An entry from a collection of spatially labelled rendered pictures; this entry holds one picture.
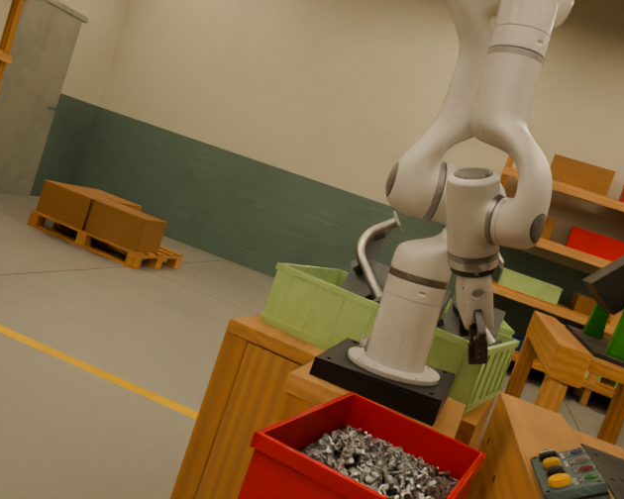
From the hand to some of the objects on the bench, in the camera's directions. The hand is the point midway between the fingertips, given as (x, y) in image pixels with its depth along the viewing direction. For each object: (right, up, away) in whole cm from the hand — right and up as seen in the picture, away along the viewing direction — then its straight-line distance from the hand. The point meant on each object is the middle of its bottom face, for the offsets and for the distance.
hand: (472, 344), depth 123 cm
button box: (+6, -21, -26) cm, 34 cm away
